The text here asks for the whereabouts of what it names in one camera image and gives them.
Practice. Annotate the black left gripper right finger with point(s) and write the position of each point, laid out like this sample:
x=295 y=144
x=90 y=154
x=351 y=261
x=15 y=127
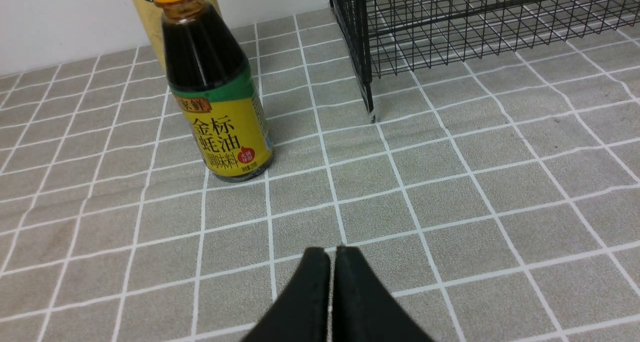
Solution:
x=363 y=309

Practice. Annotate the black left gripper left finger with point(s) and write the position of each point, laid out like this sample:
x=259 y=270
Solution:
x=300 y=313

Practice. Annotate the small oyster sauce bottle orange cap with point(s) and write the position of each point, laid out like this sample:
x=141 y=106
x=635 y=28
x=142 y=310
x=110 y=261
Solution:
x=211 y=80

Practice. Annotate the large vinegar bottle gold cap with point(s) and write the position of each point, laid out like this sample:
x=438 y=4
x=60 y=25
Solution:
x=156 y=14

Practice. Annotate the black wire mesh shelf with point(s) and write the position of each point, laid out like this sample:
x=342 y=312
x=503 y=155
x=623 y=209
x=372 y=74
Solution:
x=397 y=36

